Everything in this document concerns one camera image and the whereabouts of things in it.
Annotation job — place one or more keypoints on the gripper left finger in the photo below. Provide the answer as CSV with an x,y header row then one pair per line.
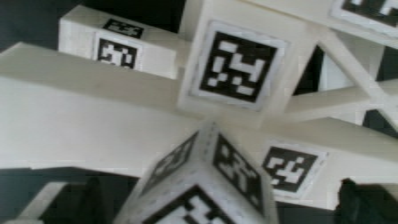
x,y
67,204

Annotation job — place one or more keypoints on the white tagged nut cube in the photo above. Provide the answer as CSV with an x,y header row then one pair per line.
x,y
205,186

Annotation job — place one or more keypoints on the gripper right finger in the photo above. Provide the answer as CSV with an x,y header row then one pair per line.
x,y
369,203

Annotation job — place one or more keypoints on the white chair back frame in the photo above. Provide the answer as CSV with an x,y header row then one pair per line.
x,y
278,79

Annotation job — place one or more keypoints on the white chair leg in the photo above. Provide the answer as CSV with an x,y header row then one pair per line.
x,y
122,42

